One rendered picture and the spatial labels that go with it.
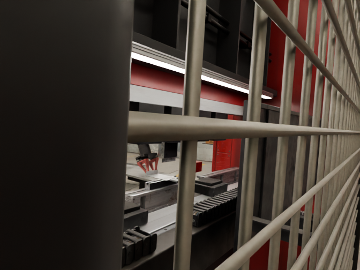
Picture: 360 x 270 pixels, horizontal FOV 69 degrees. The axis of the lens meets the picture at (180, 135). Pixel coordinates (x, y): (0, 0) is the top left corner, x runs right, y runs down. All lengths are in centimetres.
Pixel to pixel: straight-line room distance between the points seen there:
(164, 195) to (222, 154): 93
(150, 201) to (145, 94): 45
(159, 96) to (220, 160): 108
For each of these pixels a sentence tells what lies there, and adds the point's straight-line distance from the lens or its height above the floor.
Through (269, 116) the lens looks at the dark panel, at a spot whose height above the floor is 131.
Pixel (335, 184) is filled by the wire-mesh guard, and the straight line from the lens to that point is 24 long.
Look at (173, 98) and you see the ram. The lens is 119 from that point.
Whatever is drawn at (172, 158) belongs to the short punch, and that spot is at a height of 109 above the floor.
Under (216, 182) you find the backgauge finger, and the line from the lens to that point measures 111.
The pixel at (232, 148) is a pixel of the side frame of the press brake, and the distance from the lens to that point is 202.
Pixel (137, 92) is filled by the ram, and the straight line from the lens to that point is 103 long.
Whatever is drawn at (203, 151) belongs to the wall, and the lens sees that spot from 870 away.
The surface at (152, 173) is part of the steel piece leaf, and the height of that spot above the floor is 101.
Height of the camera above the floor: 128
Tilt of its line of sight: 3 degrees down
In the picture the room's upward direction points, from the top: 3 degrees clockwise
